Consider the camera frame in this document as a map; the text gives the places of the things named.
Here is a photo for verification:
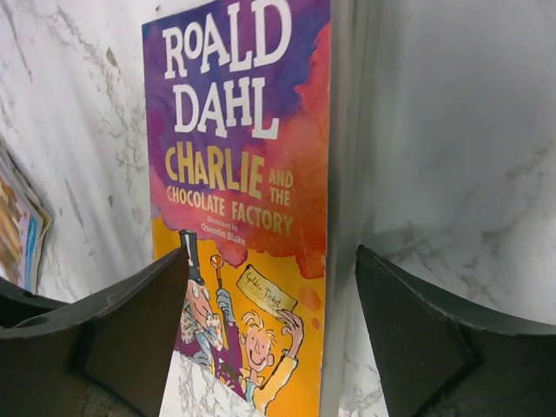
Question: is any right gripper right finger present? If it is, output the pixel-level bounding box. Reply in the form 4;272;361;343
355;246;555;416

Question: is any Roald Dahl purple book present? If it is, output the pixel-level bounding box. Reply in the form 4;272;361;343
142;1;354;416

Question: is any dog picture book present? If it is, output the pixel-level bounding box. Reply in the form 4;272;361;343
1;143;52;294

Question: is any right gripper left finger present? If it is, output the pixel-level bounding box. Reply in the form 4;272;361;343
1;249;189;416

